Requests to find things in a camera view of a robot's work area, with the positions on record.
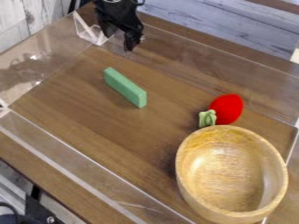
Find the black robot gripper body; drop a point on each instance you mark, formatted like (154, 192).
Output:
(122, 10)

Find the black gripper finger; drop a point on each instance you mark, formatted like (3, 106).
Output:
(134, 39)
(107, 24)

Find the red plush tomato toy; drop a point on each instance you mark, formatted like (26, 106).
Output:
(223, 112)

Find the green rectangular block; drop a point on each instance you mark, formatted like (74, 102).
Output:
(126, 87)

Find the wooden bowl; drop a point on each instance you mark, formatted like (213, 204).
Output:
(231, 174)

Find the black clamp under table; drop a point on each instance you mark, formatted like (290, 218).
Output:
(36, 213)

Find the clear acrylic tray enclosure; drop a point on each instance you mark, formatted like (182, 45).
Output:
(99, 153)

